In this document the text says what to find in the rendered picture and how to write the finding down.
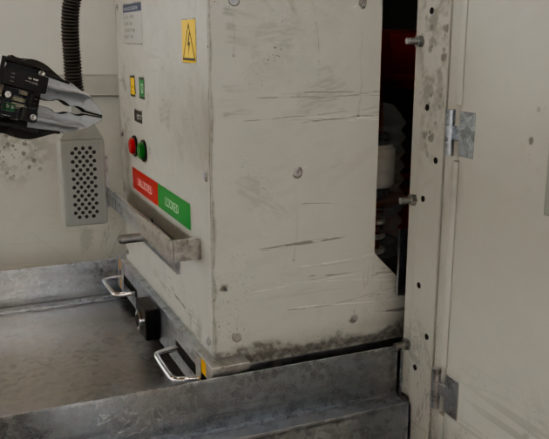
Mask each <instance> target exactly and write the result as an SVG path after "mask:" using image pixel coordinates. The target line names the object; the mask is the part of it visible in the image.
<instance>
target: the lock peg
mask: <svg viewBox="0 0 549 439"><path fill-rule="evenodd" d="M118 240H119V243H120V244H128V243H137V242H145V241H147V240H146V239H145V238H144V237H143V236H142V235H141V234H140V233H131V234H121V235H119V236H118Z"/></svg>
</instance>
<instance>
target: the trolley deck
mask: <svg viewBox="0 0 549 439"><path fill-rule="evenodd" d="M135 311H136V308H135V307H134V305H133V304H132V303H131V302H130V301H129V299H123V300H117V301H105V302H98V303H91V304H84V305H77V306H70V307H58V308H52V309H45V310H37V311H31V312H24V313H18V314H5V315H0V416H3V415H12V414H17V413H22V412H27V411H32V410H37V409H46V408H51V407H56V406H61V405H66V404H71V403H76V402H85V401H90V400H95V399H100V398H105V397H110V396H115V395H123V394H129V393H134V392H139V391H144V390H148V389H154V388H163V387H168V386H172V385H178V384H182V383H175V382H171V381H169V380H168V378H167V377H166V376H165V374H164V373H163V371H162V370H161V369H160V367H159V365H158V364H157V362H156V361H155V359H154V358H153V353H154V352H156V351H157V350H160V349H162V348H164V347H163V345H162V344H161V343H160V341H159V339H158V340H151V341H146V339H145V338H144V337H143V335H142V334H141V333H140V331H138V329H137V327H136V322H135ZM160 357H161V359H162V361H163V362H164V363H165V364H166V366H167V367H168V369H169V370H170V371H171V373H172V374H173V375H174V376H185V375H184V374H183V372H182V371H181V370H180V368H179V367H178V365H177V364H176V363H175V361H174V360H173V358H172V357H171V356H170V355H169V354H165V355H160ZM408 418H409V402H405V401H404V400H402V399H401V398H400V397H398V396H393V397H389V398H384V399H380V400H376V401H372V402H364V403H360V404H356V405H351V406H347V407H342V408H339V409H331V410H326V411H323V412H318V413H314V414H309V415H302V416H297V417H293V418H288V419H285V420H280V421H276V422H269V423H264V424H260V425H255V426H251V427H247V428H243V429H235V430H231V431H227V432H222V433H218V434H213V435H210V436H202V437H197V438H194V439H407V437H408Z"/></svg>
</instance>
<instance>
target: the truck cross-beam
mask: <svg viewBox="0 0 549 439"><path fill-rule="evenodd" d="M119 260H121V262H122V263H123V264H124V282H125V292H131V291H136V292H137V295H134V296H126V297H127V298H128V299H129V301H130V302H131V303H132V304H133V305H134V307H135V308H136V299H137V298H140V297H147V296H148V297H150V298H151V300H152V301H153V302H154V304H155V305H156V306H157V307H158V308H159V341H160V343H161V344H162V345H163V347H164V348H169V347H173V346H180V351H177V352H172V353H169V355H170V356H171V357H172V358H173V360H174V361H175V363H176V364H177V365H178V367H179V368H180V370H181V371H182V372H183V374H184V375H185V376H190V375H196V367H195V352H197V354H198V355H199V356H200V357H201V359H202V360H203V361H204V362H205V363H206V376H204V375H203V374H202V372H201V374H202V375H203V380H206V379H212V378H216V377H222V376H226V375H236V374H240V373H246V372H250V361H249V360H248V359H247V358H246V357H245V356H244V355H233V356H228V357H222V358H217V359H214V358H213V357H212V356H211V355H210V353H209V352H208V351H207V350H206V349H205V348H204V346H203V345H202V344H201V343H200V342H199V340H198V339H197V338H196V337H195V336H194V335H193V333H192V332H191V331H190V330H189V329H188V328H187V326H186V325H185V324H184V323H183V322H182V321H181V319H180V318H179V317H178V316H177V315H176V313H174V311H173V310H172V309H171V308H170V307H169V306H168V305H167V304H166V303H165V302H164V300H163V299H162V298H161V297H160V296H159V294H158V293H157V292H156V291H155V290H154V289H153V287H152V286H151V285H150V284H149V283H148V282H147V280H146V279H145V278H144V277H143V276H142V275H141V273H140V272H139V271H138V270H137V269H136V267H135V266H134V265H133V264H132V263H131V262H130V261H129V260H128V259H127V258H126V256H125V253H120V254H117V269H118V274H121V270H120V269H119Z"/></svg>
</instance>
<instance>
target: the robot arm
mask: <svg viewBox="0 0 549 439"><path fill-rule="evenodd" d="M40 99H41V100H45V101H53V100H58V101H59V102H61V103H62V104H63V105H67V106H75V107H76V108H78V109H79V110H80V111H82V112H86V113H89V114H93V115H89V114H83V113H81V114H73V113H70V112H66V111H61V112H58V113H56V112H54V111H53V110H52V109H50V108H48V107H45V106H41V105H39V100H40ZM94 115H97V116H94ZM99 116H100V117H99ZM102 116H103V112H102V111H101V110H100V109H99V107H98V106H97V104H96V103H95V102H94V101H93V100H92V99H91V96H90V94H88V93H86V92H83V91H81V90H79V88H78V87H76V86H75V85H74V84H72V83H70V82H68V81H65V80H63V79H62V78H61V77H60V76H59V75H58V74H56V73H55V72H54V71H53V70H52V69H51V68H50V67H49V66H47V65H46V64H44V63H42V62H40V61H37V60H35V59H28V58H19V57H15V56H13V55H8V56H7V57H6V56H4V55H0V133H4V134H7V135H9V136H11V137H14V138H21V139H34V138H40V137H43V136H47V135H51V134H55V133H56V134H62V133H67V132H74V131H78V130H83V129H85V128H88V127H91V126H93V125H95V124H97V123H98V122H100V121H102Z"/></svg>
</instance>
